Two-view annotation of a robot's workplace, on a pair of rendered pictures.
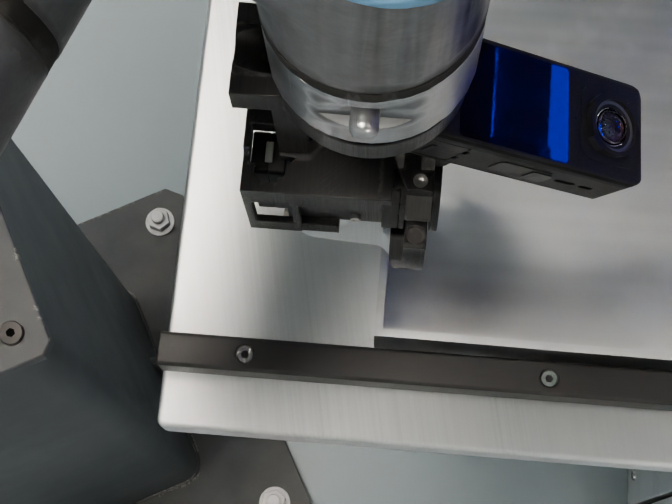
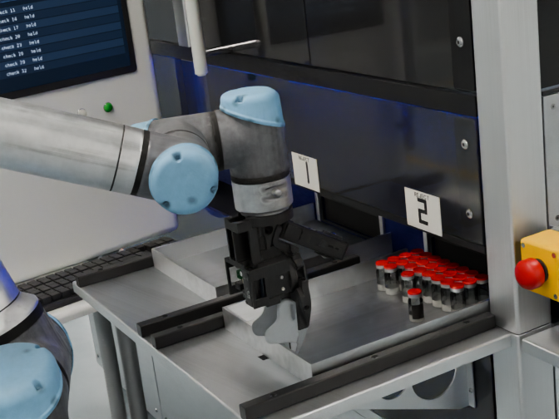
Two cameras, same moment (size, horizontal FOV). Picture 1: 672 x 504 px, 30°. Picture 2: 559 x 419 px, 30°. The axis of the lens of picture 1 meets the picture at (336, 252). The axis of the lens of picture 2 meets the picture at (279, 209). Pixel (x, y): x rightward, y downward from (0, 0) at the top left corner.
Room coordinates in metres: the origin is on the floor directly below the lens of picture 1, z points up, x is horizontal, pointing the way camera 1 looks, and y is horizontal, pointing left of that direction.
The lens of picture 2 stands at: (-0.84, 0.73, 1.51)
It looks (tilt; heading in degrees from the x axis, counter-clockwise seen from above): 17 degrees down; 323
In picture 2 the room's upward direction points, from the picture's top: 7 degrees counter-clockwise
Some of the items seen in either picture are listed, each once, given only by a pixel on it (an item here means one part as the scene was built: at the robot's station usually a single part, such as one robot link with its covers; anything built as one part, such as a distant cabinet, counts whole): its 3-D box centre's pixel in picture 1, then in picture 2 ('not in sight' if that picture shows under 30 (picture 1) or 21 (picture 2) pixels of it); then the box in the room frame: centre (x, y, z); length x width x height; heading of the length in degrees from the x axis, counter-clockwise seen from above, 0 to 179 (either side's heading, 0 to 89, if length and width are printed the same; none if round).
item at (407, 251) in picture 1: (406, 214); (295, 296); (0.16, -0.03, 0.99); 0.05 x 0.02 x 0.09; 171
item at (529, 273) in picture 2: not in sight; (532, 273); (-0.04, -0.27, 0.99); 0.04 x 0.04 x 0.04; 81
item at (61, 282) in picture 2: not in sight; (99, 273); (0.93, -0.14, 0.82); 0.40 x 0.14 x 0.02; 88
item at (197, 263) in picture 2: not in sight; (269, 249); (0.56, -0.29, 0.90); 0.34 x 0.26 x 0.04; 81
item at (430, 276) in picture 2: not in sight; (425, 284); (0.21, -0.31, 0.90); 0.18 x 0.02 x 0.05; 170
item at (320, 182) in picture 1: (353, 114); (265, 253); (0.19, -0.01, 1.06); 0.09 x 0.08 x 0.12; 81
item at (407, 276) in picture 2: not in sight; (408, 287); (0.22, -0.29, 0.90); 0.02 x 0.02 x 0.05
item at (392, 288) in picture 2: not in sight; (391, 278); (0.27, -0.30, 0.90); 0.02 x 0.02 x 0.05
